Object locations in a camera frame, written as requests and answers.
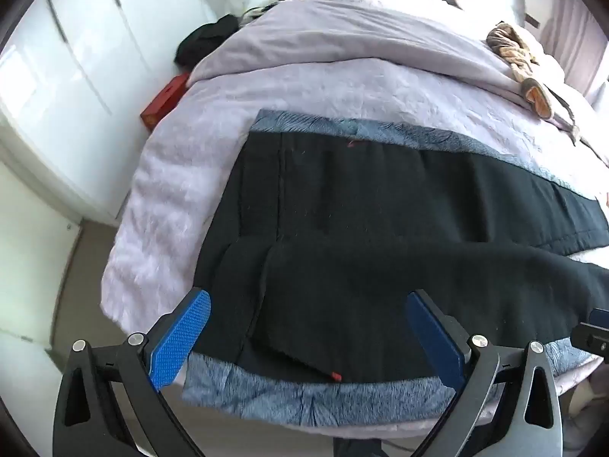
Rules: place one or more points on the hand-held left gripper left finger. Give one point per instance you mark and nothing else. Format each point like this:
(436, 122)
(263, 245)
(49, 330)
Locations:
(183, 338)

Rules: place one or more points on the black clothing pile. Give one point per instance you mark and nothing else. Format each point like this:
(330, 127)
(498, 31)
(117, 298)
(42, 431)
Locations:
(204, 40)

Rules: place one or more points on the pink curtain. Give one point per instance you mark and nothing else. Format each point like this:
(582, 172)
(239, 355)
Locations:
(573, 43)

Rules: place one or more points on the lilac smooth duvet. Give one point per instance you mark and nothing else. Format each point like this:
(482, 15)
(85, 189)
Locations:
(361, 33)

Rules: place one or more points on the lilac embossed bed blanket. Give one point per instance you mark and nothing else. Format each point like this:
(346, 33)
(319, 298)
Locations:
(190, 162)

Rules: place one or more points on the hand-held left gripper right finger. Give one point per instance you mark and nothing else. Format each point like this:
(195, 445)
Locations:
(435, 342)

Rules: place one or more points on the brown plush garment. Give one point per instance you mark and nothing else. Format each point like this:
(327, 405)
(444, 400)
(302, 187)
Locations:
(516, 52)

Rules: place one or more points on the red box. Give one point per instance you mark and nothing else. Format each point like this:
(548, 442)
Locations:
(164, 102)

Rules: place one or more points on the white wardrobe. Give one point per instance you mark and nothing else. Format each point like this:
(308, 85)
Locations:
(71, 81)

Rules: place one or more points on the blue patterned fleece cloth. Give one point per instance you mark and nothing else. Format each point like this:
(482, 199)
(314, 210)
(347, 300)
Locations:
(304, 402)

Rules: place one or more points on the black pants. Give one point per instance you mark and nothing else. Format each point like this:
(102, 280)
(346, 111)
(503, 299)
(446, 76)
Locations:
(380, 228)

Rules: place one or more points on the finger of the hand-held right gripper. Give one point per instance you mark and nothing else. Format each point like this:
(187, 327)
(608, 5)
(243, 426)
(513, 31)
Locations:
(592, 338)

